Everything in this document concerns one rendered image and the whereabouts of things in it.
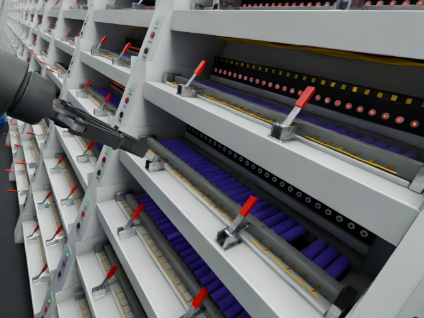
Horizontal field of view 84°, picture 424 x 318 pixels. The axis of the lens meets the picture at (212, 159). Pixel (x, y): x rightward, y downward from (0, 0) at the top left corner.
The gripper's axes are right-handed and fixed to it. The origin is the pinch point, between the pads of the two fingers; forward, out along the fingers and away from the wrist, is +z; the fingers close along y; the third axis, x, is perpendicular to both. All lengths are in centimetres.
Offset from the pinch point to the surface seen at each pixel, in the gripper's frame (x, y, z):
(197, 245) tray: -7.2, 22.6, 7.9
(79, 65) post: 8, -86, 6
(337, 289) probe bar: 1.7, 41.9, 12.2
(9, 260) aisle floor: -92, -73, 20
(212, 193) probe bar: 0.9, 16.2, 11.8
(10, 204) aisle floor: -92, -125, 22
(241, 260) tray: -3.4, 30.7, 8.1
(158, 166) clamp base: -1.8, 1.0, 8.5
